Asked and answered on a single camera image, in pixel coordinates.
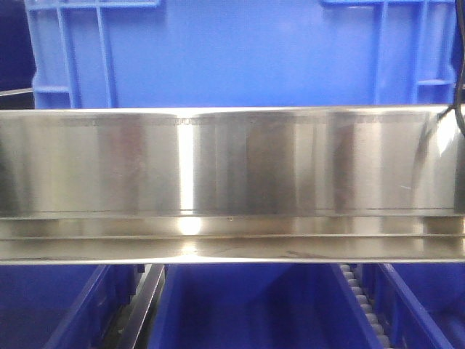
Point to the light blue plastic bin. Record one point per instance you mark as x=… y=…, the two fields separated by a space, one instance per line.
x=138 y=54

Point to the dark blue bin lower centre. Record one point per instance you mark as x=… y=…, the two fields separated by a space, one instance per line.
x=260 y=306

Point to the dark blue bin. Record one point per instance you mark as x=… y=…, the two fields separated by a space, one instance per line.
x=418 y=305
x=260 y=306
x=17 y=61
x=63 y=306

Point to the white roller track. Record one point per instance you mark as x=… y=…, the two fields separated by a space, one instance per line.
x=365 y=304

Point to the dark blue bin lower right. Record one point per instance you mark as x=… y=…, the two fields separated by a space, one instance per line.
x=418 y=305

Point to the dark blue bin lower left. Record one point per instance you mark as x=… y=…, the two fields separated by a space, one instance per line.
x=63 y=306

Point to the dark blue bin upper left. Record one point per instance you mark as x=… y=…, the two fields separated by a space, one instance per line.
x=17 y=61

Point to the stainless steel shelf rail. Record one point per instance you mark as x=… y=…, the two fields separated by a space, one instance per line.
x=174 y=185

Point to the black metal divider rail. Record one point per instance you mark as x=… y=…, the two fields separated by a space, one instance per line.
x=132 y=324

